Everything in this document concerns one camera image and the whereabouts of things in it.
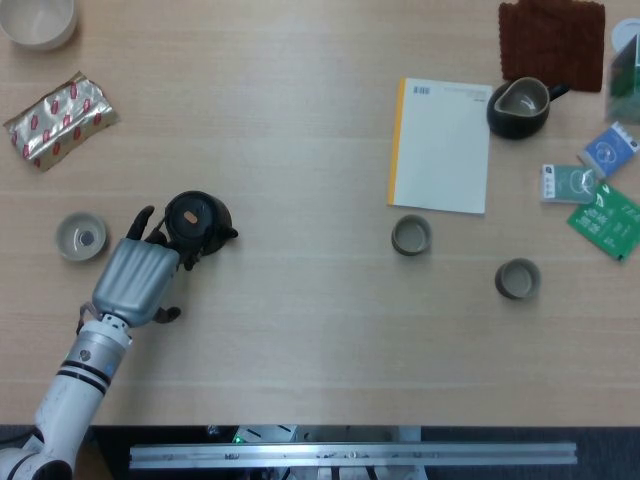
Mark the brown cloth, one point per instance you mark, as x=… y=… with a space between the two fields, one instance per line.
x=550 y=40

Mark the gold foil packet red prints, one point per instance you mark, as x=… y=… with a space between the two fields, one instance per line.
x=60 y=120

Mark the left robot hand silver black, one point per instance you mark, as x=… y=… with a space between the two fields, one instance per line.
x=135 y=280

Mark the white ceramic bowl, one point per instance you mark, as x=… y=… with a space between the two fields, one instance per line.
x=35 y=22

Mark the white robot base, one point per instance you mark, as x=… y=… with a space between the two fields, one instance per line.
x=265 y=433

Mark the dark ceramic teacup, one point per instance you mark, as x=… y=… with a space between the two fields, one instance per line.
x=411 y=236
x=518 y=279

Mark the white notebook yellow spine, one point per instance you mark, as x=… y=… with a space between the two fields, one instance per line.
x=442 y=150

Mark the clear green tea box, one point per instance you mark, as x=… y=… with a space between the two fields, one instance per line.
x=625 y=85

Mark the grey-green tea sachet box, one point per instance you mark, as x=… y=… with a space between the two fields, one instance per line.
x=565 y=184

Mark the white round lid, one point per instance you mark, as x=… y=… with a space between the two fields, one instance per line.
x=625 y=32

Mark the black cast iron teapot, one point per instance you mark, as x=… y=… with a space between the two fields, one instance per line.
x=192 y=217

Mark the blue tea sachet box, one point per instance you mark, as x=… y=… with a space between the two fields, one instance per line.
x=607 y=152

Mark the dark ceramic pitcher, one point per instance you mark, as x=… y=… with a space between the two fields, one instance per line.
x=517 y=107

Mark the green tea packet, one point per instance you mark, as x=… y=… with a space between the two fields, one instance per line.
x=607 y=225

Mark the aluminium rail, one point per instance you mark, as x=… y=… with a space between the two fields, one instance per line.
x=350 y=455

